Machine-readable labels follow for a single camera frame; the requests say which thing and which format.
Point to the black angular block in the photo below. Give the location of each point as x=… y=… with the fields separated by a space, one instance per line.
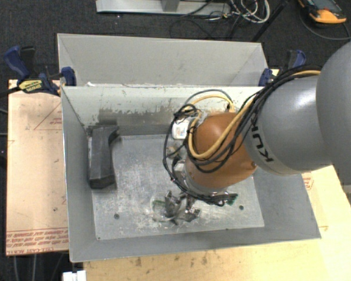
x=101 y=159

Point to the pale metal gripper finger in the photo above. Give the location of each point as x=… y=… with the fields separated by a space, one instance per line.
x=191 y=212
x=172 y=205

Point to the grey metal bin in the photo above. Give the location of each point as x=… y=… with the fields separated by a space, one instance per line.
x=140 y=168

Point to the brown cardboard board, red print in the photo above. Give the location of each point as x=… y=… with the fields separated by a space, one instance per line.
x=35 y=168

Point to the clear glass cup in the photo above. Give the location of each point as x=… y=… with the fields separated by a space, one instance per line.
x=157 y=207

